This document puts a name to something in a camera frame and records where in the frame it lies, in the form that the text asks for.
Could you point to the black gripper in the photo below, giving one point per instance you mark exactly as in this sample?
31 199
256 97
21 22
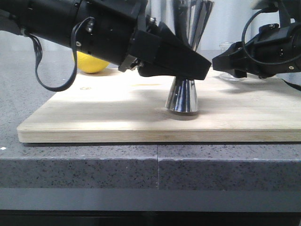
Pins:
119 32
273 45

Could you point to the clear glass measuring beaker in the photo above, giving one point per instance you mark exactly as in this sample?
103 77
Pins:
226 76

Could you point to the steel double cone jigger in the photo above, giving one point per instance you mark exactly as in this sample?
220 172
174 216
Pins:
190 19

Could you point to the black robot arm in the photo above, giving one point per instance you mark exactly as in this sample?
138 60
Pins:
48 19

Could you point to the yellow lemon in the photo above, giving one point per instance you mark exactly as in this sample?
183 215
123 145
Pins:
90 64

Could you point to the light wooden cutting board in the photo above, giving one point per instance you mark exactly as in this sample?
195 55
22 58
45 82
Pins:
125 107

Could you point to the black metal board handle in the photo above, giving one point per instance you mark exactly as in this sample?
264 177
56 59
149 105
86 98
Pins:
295 86

